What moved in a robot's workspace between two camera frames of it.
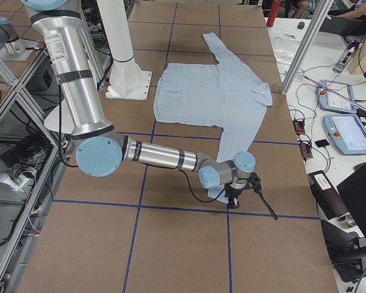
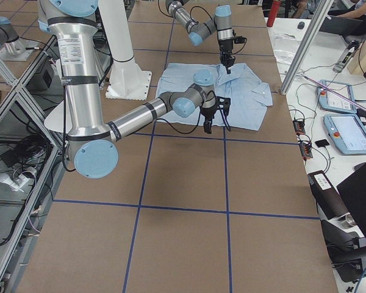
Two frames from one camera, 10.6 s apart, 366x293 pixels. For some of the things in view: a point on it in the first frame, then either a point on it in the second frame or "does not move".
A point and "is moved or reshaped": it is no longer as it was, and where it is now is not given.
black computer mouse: [301, 25] does not move
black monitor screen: [360, 191] does not move
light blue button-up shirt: [224, 97] is moved or reshaped
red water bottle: [275, 9] does not move
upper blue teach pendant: [336, 96] does not move
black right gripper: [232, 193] → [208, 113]
